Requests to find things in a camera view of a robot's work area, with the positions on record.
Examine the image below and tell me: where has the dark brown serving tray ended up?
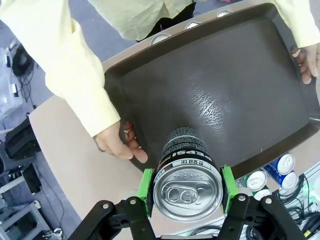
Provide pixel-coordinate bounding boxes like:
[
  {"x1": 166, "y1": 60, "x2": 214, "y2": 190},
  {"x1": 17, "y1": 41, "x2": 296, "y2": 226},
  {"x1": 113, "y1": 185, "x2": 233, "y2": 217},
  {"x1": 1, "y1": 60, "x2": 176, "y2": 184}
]
[{"x1": 103, "y1": 2, "x2": 320, "y2": 181}]

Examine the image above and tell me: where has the person's left hand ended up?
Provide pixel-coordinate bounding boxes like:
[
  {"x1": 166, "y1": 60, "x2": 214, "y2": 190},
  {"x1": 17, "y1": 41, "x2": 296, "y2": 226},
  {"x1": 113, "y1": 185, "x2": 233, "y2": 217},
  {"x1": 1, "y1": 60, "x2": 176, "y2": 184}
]
[{"x1": 290, "y1": 42, "x2": 320, "y2": 85}]

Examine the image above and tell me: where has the green soda can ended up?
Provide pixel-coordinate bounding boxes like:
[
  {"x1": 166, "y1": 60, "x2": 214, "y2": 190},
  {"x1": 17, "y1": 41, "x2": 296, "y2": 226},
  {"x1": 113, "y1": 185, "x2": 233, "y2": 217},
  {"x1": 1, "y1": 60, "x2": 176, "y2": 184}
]
[
  {"x1": 245, "y1": 170, "x2": 268, "y2": 192},
  {"x1": 252, "y1": 188, "x2": 273, "y2": 201}
]

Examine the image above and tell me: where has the person's left forearm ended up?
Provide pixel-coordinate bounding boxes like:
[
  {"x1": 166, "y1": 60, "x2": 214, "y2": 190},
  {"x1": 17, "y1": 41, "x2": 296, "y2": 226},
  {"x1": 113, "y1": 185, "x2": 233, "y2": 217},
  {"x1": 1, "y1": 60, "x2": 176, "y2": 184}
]
[{"x1": 271, "y1": 0, "x2": 320, "y2": 49}]

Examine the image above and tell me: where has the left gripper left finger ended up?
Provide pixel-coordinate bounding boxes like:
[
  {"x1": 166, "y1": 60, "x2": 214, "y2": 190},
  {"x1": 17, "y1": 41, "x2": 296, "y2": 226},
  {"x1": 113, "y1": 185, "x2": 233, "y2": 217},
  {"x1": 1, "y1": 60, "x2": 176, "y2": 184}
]
[{"x1": 72, "y1": 168, "x2": 156, "y2": 240}]

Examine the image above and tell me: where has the black bag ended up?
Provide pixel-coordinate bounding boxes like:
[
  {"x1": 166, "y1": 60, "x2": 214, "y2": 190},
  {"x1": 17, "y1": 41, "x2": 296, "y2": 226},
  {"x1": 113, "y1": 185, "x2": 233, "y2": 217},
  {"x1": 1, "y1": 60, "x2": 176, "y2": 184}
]
[{"x1": 4, "y1": 116, "x2": 42, "y2": 161}]

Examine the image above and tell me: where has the black Pepsi can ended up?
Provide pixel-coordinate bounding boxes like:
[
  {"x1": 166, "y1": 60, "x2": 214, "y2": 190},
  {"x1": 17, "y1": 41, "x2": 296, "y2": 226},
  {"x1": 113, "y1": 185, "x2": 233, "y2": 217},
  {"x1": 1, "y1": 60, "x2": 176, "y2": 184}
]
[
  {"x1": 150, "y1": 33, "x2": 172, "y2": 46},
  {"x1": 152, "y1": 127, "x2": 225, "y2": 224}
]

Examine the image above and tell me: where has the green Chilsung cider can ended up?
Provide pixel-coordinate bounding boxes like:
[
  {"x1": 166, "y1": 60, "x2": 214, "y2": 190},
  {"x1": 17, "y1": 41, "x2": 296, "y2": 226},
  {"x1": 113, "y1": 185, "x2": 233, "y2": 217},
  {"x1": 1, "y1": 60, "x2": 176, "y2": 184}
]
[{"x1": 215, "y1": 9, "x2": 232, "y2": 19}]

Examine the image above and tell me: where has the blue Pocari Sweat can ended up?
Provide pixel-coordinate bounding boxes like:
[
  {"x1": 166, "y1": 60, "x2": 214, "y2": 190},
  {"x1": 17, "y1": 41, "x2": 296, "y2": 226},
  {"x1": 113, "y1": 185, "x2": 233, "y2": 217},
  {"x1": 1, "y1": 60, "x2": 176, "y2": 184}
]
[
  {"x1": 183, "y1": 20, "x2": 202, "y2": 31},
  {"x1": 277, "y1": 172, "x2": 300, "y2": 192},
  {"x1": 269, "y1": 152, "x2": 297, "y2": 176}
]

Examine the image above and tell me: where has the person's right hand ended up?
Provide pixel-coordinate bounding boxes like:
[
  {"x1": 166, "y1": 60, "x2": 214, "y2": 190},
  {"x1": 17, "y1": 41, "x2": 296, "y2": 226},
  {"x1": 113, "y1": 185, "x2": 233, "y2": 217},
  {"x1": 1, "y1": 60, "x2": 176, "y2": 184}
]
[{"x1": 92, "y1": 121, "x2": 149, "y2": 165}]

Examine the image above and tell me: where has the person's right forearm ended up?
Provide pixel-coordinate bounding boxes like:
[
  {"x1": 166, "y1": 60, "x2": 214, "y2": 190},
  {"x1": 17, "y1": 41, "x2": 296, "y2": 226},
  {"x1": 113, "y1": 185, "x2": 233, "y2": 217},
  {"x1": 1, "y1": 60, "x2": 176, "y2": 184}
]
[{"x1": 14, "y1": 0, "x2": 122, "y2": 138}]

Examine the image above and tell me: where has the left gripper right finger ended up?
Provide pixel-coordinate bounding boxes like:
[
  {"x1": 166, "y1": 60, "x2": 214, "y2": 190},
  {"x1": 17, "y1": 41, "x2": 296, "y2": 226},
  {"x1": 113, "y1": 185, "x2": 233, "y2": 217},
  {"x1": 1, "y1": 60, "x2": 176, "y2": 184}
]
[{"x1": 219, "y1": 164, "x2": 308, "y2": 240}]

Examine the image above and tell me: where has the person in yellow shirt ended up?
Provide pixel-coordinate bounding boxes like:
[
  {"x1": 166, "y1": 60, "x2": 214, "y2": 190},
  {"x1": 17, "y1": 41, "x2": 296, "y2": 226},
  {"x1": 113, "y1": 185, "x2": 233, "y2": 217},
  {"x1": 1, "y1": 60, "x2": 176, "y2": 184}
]
[{"x1": 91, "y1": 0, "x2": 196, "y2": 43}]

